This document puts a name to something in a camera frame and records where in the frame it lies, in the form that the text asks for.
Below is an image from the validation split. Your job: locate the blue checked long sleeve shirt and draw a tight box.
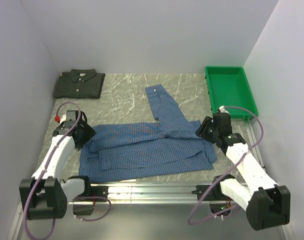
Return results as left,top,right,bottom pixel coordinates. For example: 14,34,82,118
79,84,217,183

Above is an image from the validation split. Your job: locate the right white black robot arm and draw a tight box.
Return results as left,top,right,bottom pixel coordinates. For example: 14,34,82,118
190,106,290,231

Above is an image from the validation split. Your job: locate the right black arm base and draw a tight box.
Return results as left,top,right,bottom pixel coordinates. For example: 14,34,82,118
191,172,240,218

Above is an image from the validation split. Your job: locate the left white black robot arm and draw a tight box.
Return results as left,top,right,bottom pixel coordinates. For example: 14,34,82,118
19,110,96,220

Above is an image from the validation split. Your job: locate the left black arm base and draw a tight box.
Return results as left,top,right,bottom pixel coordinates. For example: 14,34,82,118
62,183,112,222

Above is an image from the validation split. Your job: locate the green plastic tray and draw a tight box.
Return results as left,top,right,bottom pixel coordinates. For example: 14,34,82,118
205,66,258,119

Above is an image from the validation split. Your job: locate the dark green folded shirt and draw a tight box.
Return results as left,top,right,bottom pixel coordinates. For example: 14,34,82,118
54,69,106,99

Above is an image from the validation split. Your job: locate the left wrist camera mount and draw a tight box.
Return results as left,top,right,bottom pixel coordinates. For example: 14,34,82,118
54,110,78,124

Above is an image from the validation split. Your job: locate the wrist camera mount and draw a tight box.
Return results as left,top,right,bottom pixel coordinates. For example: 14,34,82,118
54,110,78,124
217,105,229,114

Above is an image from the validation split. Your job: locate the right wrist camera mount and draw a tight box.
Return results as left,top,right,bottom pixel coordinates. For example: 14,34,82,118
217,105,229,114

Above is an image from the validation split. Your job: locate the aluminium mounting rail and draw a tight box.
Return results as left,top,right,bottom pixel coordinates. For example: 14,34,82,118
18,181,284,206

